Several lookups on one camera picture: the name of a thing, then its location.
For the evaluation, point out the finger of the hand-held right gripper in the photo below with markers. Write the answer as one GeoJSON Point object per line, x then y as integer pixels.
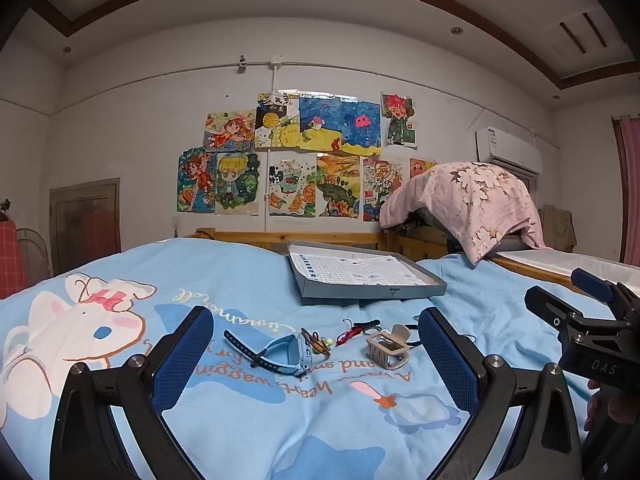
{"type": "Point", "coordinates": [547, 307]}
{"type": "Point", "coordinates": [592, 282]}

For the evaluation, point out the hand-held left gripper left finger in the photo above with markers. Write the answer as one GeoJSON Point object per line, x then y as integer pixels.
{"type": "Point", "coordinates": [182, 355]}

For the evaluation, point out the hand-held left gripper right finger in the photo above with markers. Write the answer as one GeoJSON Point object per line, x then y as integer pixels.
{"type": "Point", "coordinates": [447, 360]}

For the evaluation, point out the beige hair claw clip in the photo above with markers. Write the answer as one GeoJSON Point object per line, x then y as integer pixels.
{"type": "Point", "coordinates": [387, 350]}

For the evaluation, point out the grey shallow box tray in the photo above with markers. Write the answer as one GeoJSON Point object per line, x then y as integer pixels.
{"type": "Point", "coordinates": [367, 292]}

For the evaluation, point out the person's right hand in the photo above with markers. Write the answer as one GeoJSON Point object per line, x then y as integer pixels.
{"type": "Point", "coordinates": [592, 407]}

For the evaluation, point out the white mattress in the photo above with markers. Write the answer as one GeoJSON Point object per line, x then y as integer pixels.
{"type": "Point", "coordinates": [550, 262]}

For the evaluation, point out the olive green jacket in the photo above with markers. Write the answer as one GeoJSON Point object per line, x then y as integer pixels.
{"type": "Point", "coordinates": [557, 227]}

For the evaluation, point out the blue wrist watch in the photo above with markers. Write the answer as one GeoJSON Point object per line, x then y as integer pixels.
{"type": "Point", "coordinates": [282, 357]}

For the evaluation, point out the white gridded paper sheet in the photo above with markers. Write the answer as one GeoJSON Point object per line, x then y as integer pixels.
{"type": "Point", "coordinates": [360, 270]}

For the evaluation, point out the light blue printed bedsheet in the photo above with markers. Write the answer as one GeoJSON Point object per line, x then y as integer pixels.
{"type": "Point", "coordinates": [300, 410]}

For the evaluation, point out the pink floral blanket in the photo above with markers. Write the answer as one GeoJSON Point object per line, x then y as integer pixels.
{"type": "Point", "coordinates": [470, 195]}

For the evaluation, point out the white air conditioner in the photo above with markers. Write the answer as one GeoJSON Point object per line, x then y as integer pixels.
{"type": "Point", "coordinates": [510, 150]}

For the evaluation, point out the brown wooden door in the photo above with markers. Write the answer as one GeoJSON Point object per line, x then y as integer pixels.
{"type": "Point", "coordinates": [87, 225]}

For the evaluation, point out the red plaid cloth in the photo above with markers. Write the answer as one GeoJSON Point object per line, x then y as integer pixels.
{"type": "Point", "coordinates": [10, 260]}

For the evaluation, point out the wooden bed frame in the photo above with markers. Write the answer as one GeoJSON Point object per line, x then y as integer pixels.
{"type": "Point", "coordinates": [250, 238]}

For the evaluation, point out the group of colourful wall drawings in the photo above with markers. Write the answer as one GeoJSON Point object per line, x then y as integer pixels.
{"type": "Point", "coordinates": [320, 160]}

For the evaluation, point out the white wall junction box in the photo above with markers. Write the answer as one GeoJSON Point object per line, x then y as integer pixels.
{"type": "Point", "coordinates": [275, 61]}

